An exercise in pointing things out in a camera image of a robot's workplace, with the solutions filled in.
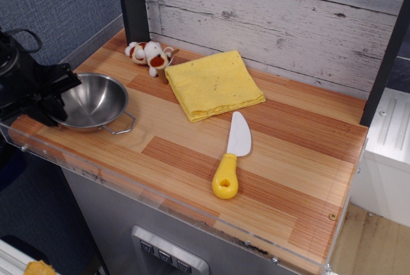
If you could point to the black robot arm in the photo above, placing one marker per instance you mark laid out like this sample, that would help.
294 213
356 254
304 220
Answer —
10 47

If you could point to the yellow object bottom left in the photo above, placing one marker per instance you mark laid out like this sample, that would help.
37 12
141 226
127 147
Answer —
39 268

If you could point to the stainless steel colander bowl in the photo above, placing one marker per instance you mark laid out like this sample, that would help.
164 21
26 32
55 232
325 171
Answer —
96 102

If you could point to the white side cabinet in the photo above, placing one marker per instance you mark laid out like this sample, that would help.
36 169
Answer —
381 185

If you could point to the black left frame post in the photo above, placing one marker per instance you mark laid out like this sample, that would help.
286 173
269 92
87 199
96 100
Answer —
135 19

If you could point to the yellow handled toy knife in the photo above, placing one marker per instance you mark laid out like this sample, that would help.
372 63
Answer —
225 181

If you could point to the white brown plush dog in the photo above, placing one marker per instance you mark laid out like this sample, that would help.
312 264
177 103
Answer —
153 55

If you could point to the folded yellow cloth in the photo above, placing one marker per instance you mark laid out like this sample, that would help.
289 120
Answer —
213 85

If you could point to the black frame post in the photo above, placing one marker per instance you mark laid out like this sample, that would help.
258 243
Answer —
391 52
135 19

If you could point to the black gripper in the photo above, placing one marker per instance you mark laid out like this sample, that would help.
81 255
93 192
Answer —
35 90

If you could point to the black right frame post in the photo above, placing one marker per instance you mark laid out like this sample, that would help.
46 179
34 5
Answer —
391 52

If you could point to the clear acrylic table guard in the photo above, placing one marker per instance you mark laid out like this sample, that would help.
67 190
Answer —
294 184

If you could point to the grey cabinet with dispenser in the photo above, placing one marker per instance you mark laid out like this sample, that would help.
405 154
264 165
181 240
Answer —
134 238

